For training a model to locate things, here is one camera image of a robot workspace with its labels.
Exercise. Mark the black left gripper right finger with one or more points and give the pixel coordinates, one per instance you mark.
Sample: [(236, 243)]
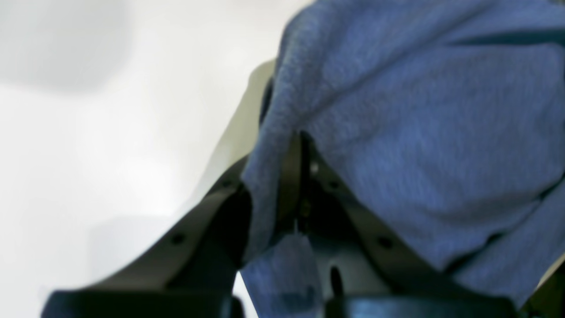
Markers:
[(364, 269)]

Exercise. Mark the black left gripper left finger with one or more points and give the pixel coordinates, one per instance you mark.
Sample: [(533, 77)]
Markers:
[(188, 273)]

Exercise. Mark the dark blue t-shirt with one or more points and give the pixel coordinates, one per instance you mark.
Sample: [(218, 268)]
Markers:
[(446, 120)]

